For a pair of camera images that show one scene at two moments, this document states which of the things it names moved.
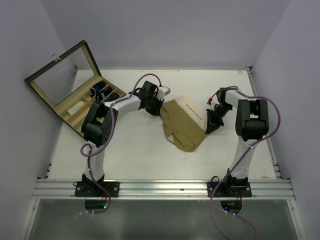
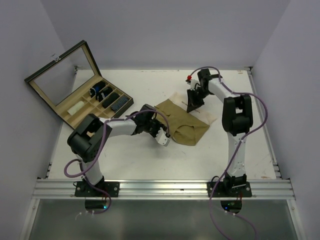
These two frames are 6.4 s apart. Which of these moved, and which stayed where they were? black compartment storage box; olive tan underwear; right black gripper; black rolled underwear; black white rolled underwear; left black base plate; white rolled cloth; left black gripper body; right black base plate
Moved: left black gripper body; olive tan underwear; right black gripper
Stayed: white rolled cloth; black rolled underwear; left black base plate; right black base plate; black compartment storage box; black white rolled underwear
